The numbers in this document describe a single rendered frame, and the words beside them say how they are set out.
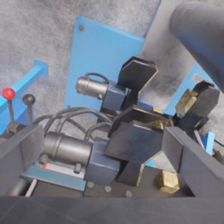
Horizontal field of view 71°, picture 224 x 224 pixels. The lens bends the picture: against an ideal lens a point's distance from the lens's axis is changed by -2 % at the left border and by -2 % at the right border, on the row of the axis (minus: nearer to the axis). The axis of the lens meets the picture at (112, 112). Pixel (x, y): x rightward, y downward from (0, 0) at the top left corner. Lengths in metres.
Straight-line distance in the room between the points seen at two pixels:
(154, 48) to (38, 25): 0.92
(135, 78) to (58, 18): 0.82
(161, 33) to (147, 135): 0.87
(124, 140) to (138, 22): 1.01
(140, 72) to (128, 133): 0.47
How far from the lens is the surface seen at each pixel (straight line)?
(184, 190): 0.85
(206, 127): 1.18
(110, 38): 1.24
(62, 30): 1.45
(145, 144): 0.49
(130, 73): 0.87
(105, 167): 0.56
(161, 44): 1.23
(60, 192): 0.65
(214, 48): 0.57
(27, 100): 0.49
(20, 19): 1.59
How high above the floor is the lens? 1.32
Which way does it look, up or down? 51 degrees down
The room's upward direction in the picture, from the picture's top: 170 degrees counter-clockwise
